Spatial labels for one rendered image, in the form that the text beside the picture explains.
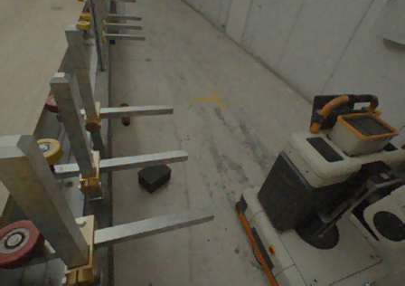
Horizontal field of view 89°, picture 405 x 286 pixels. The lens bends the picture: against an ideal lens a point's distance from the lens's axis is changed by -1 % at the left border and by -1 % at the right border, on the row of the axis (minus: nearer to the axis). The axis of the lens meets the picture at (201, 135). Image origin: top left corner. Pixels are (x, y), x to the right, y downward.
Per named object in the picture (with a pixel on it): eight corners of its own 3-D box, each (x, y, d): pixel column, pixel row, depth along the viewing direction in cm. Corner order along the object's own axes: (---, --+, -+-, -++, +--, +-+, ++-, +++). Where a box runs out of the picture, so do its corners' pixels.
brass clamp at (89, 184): (103, 160, 72) (100, 150, 69) (102, 193, 63) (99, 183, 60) (83, 163, 70) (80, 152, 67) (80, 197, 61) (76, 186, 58)
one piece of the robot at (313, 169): (247, 204, 138) (305, 91, 84) (311, 189, 155) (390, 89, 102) (275, 258, 114) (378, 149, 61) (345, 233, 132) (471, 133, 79)
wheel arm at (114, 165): (184, 156, 79) (185, 147, 76) (187, 163, 77) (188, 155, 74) (51, 174, 65) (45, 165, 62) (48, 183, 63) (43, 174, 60)
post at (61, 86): (104, 198, 75) (70, 71, 44) (104, 207, 72) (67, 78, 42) (93, 200, 74) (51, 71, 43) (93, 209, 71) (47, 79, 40)
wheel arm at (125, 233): (208, 212, 60) (211, 203, 57) (212, 223, 57) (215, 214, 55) (24, 253, 46) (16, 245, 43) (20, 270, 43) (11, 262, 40)
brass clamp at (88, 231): (99, 224, 53) (96, 214, 50) (98, 284, 44) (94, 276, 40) (72, 230, 51) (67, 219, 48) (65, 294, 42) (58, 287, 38)
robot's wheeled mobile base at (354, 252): (231, 206, 150) (240, 185, 134) (301, 190, 171) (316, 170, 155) (286, 325, 103) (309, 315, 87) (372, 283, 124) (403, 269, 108)
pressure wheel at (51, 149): (35, 185, 59) (18, 158, 52) (44, 165, 65) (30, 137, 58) (66, 183, 61) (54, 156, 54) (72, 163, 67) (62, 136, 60)
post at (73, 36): (104, 145, 90) (79, 23, 60) (104, 151, 88) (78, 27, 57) (95, 146, 89) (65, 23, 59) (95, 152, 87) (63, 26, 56)
